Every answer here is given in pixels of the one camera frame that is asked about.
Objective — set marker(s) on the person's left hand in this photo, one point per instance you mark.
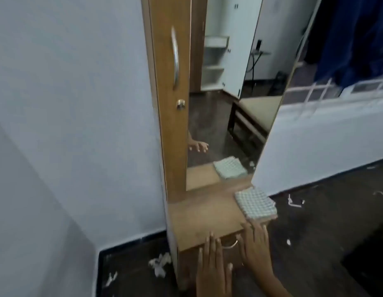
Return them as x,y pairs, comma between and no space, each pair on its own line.
213,269

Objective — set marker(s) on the green checked cloth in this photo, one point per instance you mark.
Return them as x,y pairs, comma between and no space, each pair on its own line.
256,204

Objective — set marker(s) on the person's right hand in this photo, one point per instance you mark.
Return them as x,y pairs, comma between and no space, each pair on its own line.
256,247

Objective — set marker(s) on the dressing table mirror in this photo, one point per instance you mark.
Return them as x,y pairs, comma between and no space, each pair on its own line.
216,120

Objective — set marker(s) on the silver door lock knob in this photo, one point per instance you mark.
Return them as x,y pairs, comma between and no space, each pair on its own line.
180,104

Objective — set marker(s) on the white barred window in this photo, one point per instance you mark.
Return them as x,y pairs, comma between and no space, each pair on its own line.
364,87

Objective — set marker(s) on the torn white paper pile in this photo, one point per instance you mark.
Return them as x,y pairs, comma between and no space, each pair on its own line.
160,264

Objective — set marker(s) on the blue curtain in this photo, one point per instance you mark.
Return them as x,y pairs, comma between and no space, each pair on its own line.
349,37

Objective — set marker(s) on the wooden dressing table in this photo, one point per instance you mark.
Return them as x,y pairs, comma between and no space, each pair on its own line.
207,213

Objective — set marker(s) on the wooden drawer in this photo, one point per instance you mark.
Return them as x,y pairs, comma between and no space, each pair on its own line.
187,266

